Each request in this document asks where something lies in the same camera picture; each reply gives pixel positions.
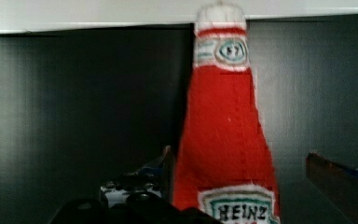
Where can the red plush ketchup bottle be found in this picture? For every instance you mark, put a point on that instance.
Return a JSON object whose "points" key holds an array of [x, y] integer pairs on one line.
{"points": [[224, 166]]}

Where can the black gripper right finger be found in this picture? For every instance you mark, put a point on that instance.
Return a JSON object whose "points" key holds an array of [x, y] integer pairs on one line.
{"points": [[338, 182]]}

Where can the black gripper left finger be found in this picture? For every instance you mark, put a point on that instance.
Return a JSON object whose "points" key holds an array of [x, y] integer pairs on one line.
{"points": [[143, 196]]}

